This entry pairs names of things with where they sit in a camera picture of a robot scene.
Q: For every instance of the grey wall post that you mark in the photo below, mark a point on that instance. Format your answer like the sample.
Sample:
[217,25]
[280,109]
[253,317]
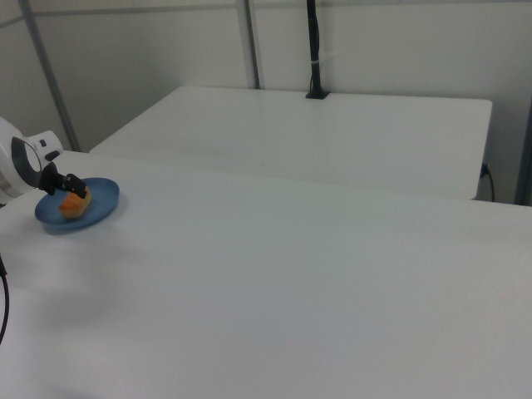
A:
[524,104]

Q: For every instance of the grey double partition post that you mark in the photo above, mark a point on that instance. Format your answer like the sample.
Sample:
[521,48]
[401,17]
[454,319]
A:
[250,41]

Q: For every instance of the blue round plate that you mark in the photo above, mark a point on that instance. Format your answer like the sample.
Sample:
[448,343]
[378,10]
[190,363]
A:
[104,199]

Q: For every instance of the black camera pole with base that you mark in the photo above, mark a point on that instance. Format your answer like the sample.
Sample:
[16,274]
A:
[315,37]

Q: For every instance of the white side table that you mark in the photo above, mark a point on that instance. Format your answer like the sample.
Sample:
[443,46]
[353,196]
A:
[311,137]

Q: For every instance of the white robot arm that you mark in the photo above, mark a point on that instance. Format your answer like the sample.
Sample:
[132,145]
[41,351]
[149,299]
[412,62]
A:
[8,166]

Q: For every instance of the orange-brown bread roll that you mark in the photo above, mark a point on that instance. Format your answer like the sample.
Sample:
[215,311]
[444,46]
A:
[72,208]

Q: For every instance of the grey partition frame post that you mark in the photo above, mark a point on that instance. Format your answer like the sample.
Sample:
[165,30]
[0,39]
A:
[50,79]

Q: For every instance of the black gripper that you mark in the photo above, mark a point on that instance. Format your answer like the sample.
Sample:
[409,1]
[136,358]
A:
[50,178]

